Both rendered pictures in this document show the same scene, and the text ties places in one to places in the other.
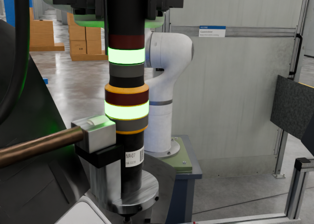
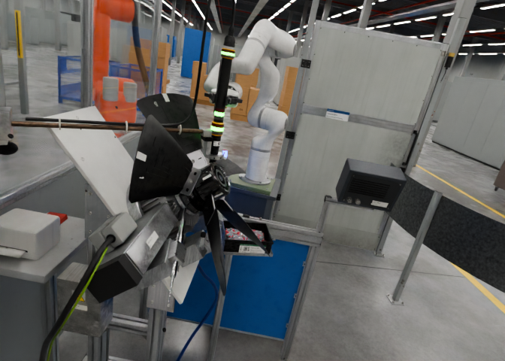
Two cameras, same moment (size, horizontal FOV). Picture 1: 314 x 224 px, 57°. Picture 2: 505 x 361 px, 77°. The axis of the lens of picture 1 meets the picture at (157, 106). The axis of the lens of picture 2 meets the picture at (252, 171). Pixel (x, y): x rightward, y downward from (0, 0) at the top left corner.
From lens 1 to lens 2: 0.85 m
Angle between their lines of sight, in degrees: 11
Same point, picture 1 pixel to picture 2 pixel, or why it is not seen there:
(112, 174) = (208, 145)
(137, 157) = (217, 143)
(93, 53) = not seen: hidden behind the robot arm
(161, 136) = (258, 171)
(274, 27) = (393, 121)
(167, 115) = (264, 159)
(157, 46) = (265, 116)
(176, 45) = (276, 117)
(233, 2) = (359, 94)
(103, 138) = (207, 134)
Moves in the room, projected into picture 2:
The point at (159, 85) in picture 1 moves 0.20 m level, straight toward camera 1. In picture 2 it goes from (261, 139) to (252, 147)
